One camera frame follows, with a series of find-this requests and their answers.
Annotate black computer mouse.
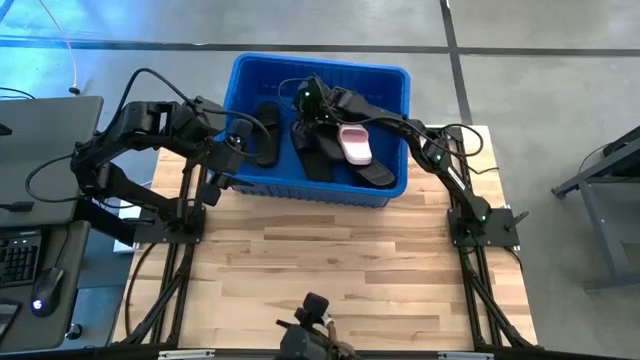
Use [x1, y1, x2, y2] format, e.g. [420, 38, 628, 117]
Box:
[30, 267, 66, 319]

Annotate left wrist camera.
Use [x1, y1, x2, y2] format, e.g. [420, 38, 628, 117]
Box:
[227, 118, 255, 144]

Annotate thin white cable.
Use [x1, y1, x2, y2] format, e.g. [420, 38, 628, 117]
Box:
[37, 0, 82, 96]

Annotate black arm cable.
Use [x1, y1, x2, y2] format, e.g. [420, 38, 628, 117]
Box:
[107, 67, 201, 131]

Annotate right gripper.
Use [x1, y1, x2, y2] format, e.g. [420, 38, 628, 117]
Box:
[292, 99, 344, 151]

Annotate grey desk top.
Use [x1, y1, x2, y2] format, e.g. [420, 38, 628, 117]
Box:
[0, 94, 105, 229]

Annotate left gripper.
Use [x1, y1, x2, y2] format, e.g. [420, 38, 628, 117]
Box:
[201, 134, 256, 208]

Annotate grey metal side table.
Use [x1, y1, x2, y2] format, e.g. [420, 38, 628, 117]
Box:
[551, 124, 640, 292]

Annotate black foam slide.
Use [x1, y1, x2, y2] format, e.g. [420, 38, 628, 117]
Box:
[289, 119, 337, 184]
[253, 101, 282, 169]
[319, 124, 397, 190]

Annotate black aluminium frame struts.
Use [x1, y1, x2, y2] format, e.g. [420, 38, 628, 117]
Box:
[114, 149, 207, 349]
[447, 124, 540, 351]

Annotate black keyboard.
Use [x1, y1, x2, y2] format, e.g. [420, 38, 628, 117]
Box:
[0, 230, 44, 290]

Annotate blue plastic bin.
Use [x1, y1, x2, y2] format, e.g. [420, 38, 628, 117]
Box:
[215, 52, 412, 209]

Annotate black table-level camera mount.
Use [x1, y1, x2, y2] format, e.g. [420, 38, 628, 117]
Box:
[276, 292, 359, 360]

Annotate black lever handle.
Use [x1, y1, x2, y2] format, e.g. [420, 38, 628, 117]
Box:
[503, 210, 530, 233]

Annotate pink foam slide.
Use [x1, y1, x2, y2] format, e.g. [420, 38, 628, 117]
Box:
[337, 123, 374, 167]

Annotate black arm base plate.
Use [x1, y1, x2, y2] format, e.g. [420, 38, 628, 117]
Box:
[132, 204, 207, 245]
[447, 207, 521, 249]

